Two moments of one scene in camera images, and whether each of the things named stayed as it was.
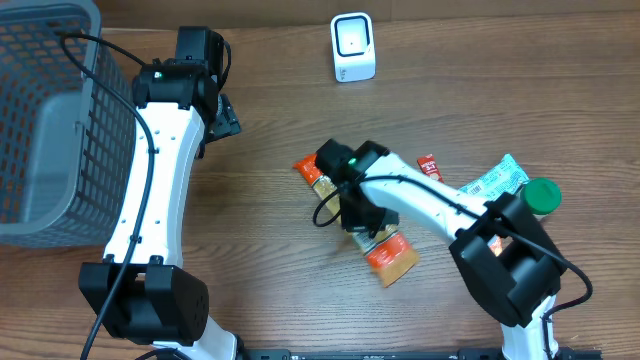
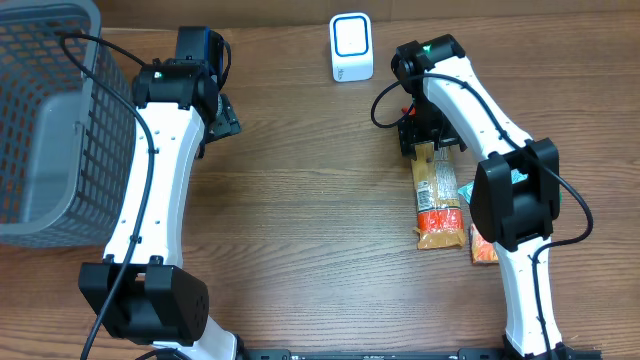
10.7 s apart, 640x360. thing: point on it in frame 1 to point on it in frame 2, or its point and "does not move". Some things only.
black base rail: x=563 y=354 does not move
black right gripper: x=368 y=220 to x=430 y=138
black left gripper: x=226 y=122 does not move
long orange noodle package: x=390 y=254 to x=440 y=219
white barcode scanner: x=353 y=46 does not move
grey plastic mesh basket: x=68 y=145 does not move
